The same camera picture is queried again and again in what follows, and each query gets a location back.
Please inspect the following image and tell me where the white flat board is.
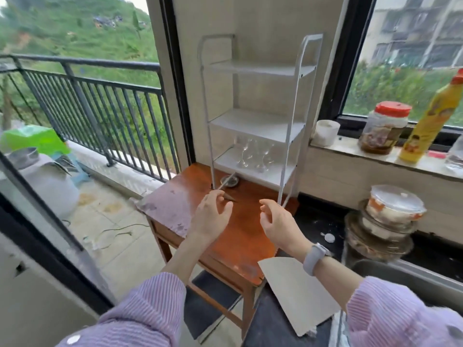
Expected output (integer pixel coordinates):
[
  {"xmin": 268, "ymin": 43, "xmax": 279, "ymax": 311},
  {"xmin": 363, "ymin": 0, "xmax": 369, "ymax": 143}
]
[{"xmin": 257, "ymin": 257, "xmax": 341, "ymax": 337}]

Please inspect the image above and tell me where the thin green cable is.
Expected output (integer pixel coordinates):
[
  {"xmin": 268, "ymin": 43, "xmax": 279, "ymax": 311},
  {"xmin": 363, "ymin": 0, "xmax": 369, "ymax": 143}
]
[{"xmin": 82, "ymin": 222, "xmax": 150, "ymax": 250}]

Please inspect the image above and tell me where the white metal shelf rack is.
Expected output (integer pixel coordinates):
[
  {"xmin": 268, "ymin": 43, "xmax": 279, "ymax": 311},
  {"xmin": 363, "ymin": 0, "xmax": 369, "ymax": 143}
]
[{"xmin": 198, "ymin": 33, "xmax": 324, "ymax": 209}]

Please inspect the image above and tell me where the red-lidded plastic jar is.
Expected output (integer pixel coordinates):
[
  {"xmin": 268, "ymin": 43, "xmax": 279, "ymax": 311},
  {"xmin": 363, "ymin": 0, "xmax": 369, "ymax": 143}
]
[{"xmin": 358, "ymin": 101, "xmax": 412, "ymax": 155}]

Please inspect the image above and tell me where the brown wooden table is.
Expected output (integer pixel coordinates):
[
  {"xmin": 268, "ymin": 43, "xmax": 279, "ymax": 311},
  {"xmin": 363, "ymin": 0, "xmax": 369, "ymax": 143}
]
[{"xmin": 135, "ymin": 162, "xmax": 300, "ymax": 340}]

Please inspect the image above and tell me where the green plastic stool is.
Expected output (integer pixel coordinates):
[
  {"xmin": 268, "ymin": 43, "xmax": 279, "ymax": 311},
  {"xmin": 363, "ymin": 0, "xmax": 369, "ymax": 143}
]
[{"xmin": 0, "ymin": 125, "xmax": 71, "ymax": 158}]

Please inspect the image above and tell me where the clear glass bowl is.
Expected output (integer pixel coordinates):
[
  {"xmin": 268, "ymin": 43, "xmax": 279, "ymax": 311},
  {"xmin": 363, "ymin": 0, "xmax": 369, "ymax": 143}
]
[{"xmin": 344, "ymin": 200, "xmax": 415, "ymax": 263}]

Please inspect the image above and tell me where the person's left hand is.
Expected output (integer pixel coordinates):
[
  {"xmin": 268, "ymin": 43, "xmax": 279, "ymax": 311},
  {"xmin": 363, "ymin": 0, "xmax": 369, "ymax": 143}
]
[{"xmin": 188, "ymin": 189, "xmax": 234, "ymax": 243}]

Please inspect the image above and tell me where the grey apartment building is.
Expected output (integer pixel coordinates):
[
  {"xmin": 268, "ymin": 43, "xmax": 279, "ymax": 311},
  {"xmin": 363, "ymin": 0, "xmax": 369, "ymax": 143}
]
[{"xmin": 360, "ymin": 0, "xmax": 463, "ymax": 70}]

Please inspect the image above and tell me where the person's right hand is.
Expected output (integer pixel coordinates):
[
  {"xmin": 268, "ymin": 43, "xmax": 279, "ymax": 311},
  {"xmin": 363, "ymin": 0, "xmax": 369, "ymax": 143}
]
[{"xmin": 259, "ymin": 198, "xmax": 313, "ymax": 254}]

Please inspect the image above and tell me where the metal bowl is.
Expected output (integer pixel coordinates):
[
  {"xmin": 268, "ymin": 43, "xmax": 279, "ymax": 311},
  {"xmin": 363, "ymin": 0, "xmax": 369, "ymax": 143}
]
[{"xmin": 7, "ymin": 147, "xmax": 40, "ymax": 170}]

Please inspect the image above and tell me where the yellow bottle with red cap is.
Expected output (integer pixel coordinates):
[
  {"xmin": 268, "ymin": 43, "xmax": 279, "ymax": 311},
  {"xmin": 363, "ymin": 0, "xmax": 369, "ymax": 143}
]
[{"xmin": 399, "ymin": 68, "xmax": 463, "ymax": 164}]

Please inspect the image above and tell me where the white plastic drum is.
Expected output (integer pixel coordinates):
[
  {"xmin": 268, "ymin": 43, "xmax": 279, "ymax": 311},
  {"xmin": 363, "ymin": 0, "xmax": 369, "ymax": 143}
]
[{"xmin": 7, "ymin": 152, "xmax": 81, "ymax": 221}]

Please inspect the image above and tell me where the person's left forearm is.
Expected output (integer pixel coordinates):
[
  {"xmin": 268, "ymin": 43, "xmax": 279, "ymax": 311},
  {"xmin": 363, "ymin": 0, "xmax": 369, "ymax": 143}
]
[{"xmin": 55, "ymin": 232, "xmax": 204, "ymax": 347}]

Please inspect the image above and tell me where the black metal balcony railing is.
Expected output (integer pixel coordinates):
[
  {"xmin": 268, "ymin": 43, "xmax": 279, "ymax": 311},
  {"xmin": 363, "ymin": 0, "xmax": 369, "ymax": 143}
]
[{"xmin": 0, "ymin": 53, "xmax": 180, "ymax": 183}]

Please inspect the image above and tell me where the black window frame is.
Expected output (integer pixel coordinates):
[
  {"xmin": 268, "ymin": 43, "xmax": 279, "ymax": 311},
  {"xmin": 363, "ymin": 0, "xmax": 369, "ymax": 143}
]
[{"xmin": 318, "ymin": 0, "xmax": 463, "ymax": 153}]

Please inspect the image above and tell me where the clear plastic bottle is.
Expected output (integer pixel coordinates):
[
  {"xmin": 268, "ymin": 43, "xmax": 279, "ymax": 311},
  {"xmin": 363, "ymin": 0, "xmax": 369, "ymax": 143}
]
[{"xmin": 444, "ymin": 135, "xmax": 463, "ymax": 174}]

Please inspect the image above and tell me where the stainless steel sink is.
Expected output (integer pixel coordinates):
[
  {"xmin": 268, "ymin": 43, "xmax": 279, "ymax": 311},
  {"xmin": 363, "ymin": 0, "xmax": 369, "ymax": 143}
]
[{"xmin": 339, "ymin": 258, "xmax": 463, "ymax": 316}]

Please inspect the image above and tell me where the lilac smartwatch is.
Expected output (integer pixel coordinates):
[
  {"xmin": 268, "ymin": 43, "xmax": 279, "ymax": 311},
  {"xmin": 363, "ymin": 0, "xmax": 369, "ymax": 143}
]
[{"xmin": 302, "ymin": 243, "xmax": 332, "ymax": 277}]

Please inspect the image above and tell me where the person's right forearm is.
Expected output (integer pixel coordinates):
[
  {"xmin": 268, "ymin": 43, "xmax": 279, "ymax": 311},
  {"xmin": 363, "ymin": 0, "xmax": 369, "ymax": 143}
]
[{"xmin": 301, "ymin": 246, "xmax": 463, "ymax": 347}]

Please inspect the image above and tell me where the black sliding door frame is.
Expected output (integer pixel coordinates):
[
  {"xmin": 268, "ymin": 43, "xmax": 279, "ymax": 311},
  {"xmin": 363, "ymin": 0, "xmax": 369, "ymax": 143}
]
[{"xmin": 0, "ymin": 151, "xmax": 117, "ymax": 316}]

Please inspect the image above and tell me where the clear stemmed glass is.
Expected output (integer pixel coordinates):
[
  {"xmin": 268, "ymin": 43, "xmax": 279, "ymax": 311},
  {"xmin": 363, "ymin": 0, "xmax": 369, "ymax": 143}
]
[
  {"xmin": 258, "ymin": 140, "xmax": 276, "ymax": 174},
  {"xmin": 248, "ymin": 138, "xmax": 264, "ymax": 170},
  {"xmin": 235, "ymin": 136, "xmax": 254, "ymax": 169}
]

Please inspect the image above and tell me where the lidded plastic food bowl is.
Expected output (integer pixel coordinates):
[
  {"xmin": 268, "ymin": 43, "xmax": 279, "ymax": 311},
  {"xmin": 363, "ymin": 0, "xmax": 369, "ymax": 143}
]
[{"xmin": 365, "ymin": 184, "xmax": 428, "ymax": 229}]

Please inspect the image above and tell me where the white cup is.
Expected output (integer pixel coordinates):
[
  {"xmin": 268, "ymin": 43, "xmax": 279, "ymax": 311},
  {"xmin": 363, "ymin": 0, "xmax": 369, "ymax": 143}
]
[{"xmin": 311, "ymin": 119, "xmax": 341, "ymax": 147}]

